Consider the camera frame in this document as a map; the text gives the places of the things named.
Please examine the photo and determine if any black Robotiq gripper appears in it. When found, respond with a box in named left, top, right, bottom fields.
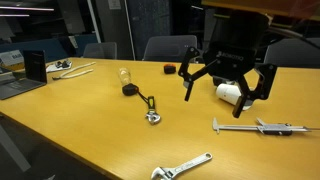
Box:
left=177, top=10, right=278, bottom=119

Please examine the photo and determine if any white paper cup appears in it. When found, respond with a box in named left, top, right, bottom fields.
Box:
left=214, top=83, right=255, bottom=112

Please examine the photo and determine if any clear plastic cup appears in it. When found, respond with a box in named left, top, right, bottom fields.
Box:
left=118, top=67, right=133, bottom=87

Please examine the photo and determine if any orange and black tape measure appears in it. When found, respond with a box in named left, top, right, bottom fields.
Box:
left=163, top=63, right=177, bottom=75

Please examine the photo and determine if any grey office chair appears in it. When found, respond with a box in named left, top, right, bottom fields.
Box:
left=142, top=34, right=199, bottom=63
left=82, top=41, right=119, bottom=61
left=263, top=37, right=320, bottom=70

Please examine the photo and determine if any metal vernier caliper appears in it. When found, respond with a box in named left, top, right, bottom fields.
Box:
left=212, top=117, right=320, bottom=137

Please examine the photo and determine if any silver adjustable wrench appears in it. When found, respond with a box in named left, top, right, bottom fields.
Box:
left=150, top=152, right=214, bottom=180

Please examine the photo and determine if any white cloth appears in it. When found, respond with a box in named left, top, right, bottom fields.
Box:
left=45, top=59, right=74, bottom=74

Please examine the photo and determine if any blue partition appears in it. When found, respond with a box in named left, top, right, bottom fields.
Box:
left=0, top=33, right=99, bottom=64

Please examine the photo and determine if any black upright box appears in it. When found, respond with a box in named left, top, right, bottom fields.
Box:
left=23, top=49, right=48, bottom=84

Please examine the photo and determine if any grey laptop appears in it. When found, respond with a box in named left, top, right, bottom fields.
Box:
left=0, top=66, right=48, bottom=101

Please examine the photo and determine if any white printed sign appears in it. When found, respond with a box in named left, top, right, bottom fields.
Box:
left=0, top=49, right=25, bottom=67

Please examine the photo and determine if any yellow wrist camera mount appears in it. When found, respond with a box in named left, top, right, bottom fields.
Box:
left=200, top=0, right=320, bottom=22

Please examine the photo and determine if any black-handled adjustable wrench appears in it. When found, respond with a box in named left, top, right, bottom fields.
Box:
left=144, top=95, right=162, bottom=126

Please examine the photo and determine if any black tape measure with strap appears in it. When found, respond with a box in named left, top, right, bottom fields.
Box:
left=121, top=83, right=150, bottom=102

